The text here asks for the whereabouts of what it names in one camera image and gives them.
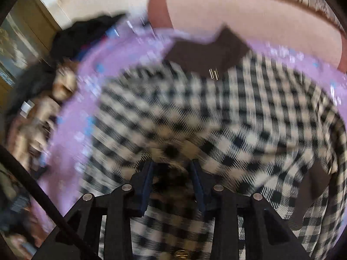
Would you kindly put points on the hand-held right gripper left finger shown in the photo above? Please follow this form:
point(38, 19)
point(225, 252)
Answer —
point(147, 185)

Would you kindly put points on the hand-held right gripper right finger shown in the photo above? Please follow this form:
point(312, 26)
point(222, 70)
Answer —
point(197, 185)

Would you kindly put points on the black and white checkered coat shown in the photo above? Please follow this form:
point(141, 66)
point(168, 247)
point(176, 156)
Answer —
point(244, 108)

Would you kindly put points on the pile of black clothes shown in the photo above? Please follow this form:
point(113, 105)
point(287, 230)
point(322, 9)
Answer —
point(81, 32)

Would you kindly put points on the purple floral bedsheet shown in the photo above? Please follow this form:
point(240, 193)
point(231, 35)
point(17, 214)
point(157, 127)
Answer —
point(89, 86)

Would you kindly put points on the brown and cream plush blanket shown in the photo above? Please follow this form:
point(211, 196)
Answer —
point(62, 84)

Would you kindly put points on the pink sofa backrest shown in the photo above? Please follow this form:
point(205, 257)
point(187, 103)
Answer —
point(244, 10)

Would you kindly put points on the beige wardrobe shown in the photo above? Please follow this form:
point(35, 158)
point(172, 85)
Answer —
point(32, 27)

